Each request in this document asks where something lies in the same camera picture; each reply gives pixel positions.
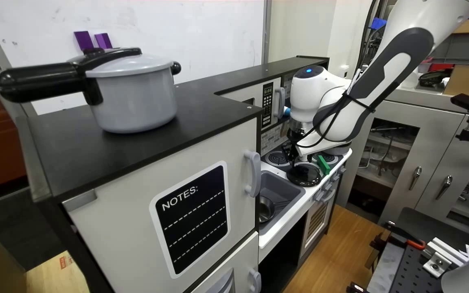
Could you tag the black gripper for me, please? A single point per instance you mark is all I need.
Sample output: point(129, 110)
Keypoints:
point(293, 136)

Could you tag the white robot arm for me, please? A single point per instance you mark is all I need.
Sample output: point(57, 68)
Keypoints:
point(332, 110)

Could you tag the white pressure cooker pot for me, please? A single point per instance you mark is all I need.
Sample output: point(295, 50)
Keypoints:
point(127, 90)

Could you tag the green rectangular block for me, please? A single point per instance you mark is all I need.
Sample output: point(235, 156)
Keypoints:
point(323, 165)

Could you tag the toy microwave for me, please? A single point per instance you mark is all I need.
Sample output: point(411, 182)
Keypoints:
point(267, 95)

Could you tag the small metal bowl in sink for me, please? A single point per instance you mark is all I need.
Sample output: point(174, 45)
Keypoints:
point(266, 211)

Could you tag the toy kitchen play set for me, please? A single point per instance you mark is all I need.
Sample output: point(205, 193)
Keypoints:
point(165, 211)

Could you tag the grey metal cabinet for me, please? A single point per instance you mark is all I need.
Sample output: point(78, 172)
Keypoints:
point(407, 156)

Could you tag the black orange clamp lower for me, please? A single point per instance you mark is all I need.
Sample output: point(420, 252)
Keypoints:
point(404, 237)

